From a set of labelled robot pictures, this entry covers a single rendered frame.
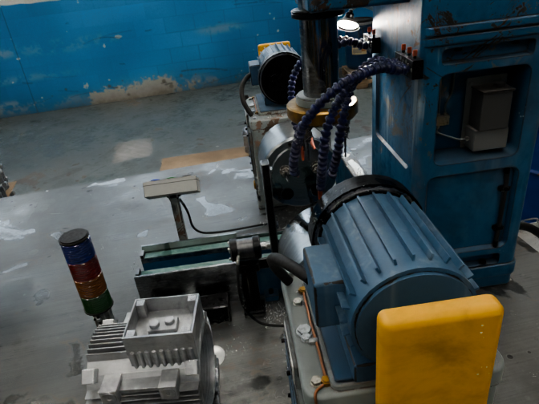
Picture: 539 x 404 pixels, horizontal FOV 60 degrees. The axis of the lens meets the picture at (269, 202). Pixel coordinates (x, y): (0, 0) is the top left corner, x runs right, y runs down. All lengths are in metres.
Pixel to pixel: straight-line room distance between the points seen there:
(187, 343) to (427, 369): 0.42
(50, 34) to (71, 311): 5.65
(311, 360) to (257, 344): 0.54
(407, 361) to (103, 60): 6.53
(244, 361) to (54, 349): 0.53
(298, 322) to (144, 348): 0.27
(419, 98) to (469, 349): 0.66
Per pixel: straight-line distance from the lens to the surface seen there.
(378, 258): 0.59
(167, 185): 1.50
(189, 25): 6.74
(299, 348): 0.73
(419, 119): 1.11
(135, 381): 0.88
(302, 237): 1.00
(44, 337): 1.49
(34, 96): 7.16
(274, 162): 1.47
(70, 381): 1.33
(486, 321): 0.54
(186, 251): 1.42
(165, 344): 0.84
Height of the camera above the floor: 1.69
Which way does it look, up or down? 29 degrees down
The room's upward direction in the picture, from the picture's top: 7 degrees counter-clockwise
